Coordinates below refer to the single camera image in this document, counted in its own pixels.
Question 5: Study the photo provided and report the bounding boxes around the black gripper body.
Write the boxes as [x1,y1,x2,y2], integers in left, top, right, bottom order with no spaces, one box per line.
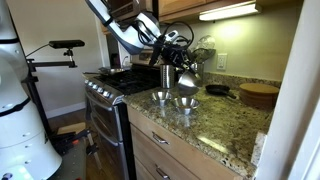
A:
[153,41,188,68]

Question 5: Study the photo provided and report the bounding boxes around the small stainless steel bowl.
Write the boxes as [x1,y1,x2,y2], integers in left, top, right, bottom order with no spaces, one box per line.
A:
[170,96,201,116]
[177,70,203,98]
[150,91,175,108]

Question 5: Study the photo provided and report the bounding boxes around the perforated steel utensil holder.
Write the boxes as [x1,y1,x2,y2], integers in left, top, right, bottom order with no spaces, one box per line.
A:
[159,63,177,90]
[196,62,205,83]

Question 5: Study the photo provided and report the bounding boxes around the black cast iron skillet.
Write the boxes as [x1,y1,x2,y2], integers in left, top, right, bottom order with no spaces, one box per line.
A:
[204,84,238,100]

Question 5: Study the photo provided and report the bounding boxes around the wooden upper cabinet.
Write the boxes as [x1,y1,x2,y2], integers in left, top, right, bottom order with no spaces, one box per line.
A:
[158,0,303,24]

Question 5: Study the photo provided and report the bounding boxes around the steel frying pan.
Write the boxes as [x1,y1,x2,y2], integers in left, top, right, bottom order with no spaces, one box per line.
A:
[83,67,127,77]

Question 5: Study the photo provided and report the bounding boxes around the under-cabinet light fixture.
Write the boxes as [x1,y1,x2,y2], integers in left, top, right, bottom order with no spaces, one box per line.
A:
[198,1,263,22]

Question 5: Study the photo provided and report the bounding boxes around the steel range hood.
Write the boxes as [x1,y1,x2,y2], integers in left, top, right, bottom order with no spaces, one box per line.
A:
[108,0,141,21]

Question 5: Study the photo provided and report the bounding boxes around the round wooden board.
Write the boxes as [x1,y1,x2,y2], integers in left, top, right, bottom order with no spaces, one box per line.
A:
[238,82,280,98]
[239,93,278,110]

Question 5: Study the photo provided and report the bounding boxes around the kitchen base cabinet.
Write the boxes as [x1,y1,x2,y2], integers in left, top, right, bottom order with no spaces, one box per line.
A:
[126,104,244,180]

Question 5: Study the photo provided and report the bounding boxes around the steel gas stove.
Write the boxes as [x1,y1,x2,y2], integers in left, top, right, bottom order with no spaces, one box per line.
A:
[82,48,168,180]

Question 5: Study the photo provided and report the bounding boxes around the flat pale board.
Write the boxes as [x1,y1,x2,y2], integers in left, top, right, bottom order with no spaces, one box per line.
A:
[56,121,88,136]

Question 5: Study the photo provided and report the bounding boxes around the black bar clamp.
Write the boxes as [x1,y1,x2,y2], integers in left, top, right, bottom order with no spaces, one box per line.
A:
[83,129,103,171]

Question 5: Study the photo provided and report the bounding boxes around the black tool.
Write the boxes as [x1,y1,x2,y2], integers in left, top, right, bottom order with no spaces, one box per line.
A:
[49,131,84,156]

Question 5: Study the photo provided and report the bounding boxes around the robot cart platform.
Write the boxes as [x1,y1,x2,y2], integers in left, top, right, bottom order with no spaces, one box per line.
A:
[49,138,88,180]

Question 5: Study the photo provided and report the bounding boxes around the wrist mounted camera box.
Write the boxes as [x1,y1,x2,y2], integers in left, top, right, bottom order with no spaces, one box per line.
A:
[163,29,181,40]

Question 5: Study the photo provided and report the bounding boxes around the white wall outlet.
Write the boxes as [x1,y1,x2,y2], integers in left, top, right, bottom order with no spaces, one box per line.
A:
[216,53,228,71]

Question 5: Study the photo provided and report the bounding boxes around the metal drawer handle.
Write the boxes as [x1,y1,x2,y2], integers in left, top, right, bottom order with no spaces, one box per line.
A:
[151,131,170,146]
[154,164,172,180]

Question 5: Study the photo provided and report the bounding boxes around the black stereo camera bar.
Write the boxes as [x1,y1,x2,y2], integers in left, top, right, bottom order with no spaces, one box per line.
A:
[48,39,86,50]

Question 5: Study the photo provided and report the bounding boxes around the white door frame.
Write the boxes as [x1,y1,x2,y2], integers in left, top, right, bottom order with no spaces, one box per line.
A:
[254,0,320,180]

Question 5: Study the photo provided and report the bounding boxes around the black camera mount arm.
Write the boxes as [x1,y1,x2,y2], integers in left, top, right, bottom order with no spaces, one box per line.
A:
[25,48,78,136]

